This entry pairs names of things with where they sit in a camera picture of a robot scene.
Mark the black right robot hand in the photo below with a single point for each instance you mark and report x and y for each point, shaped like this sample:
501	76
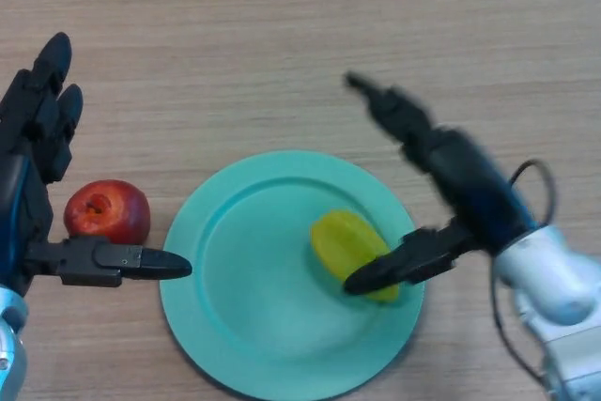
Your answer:
474	185

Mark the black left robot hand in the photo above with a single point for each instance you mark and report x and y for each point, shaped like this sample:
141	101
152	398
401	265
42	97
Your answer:
23	185

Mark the yellow starfruit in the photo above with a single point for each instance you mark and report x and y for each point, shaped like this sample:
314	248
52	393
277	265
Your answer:
345	241

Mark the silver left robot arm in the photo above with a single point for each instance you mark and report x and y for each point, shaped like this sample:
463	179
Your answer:
11	349

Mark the green round plate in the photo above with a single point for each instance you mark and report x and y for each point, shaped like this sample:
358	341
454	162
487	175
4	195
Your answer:
253	288

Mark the red apple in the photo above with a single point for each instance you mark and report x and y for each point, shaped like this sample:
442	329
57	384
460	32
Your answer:
110	213

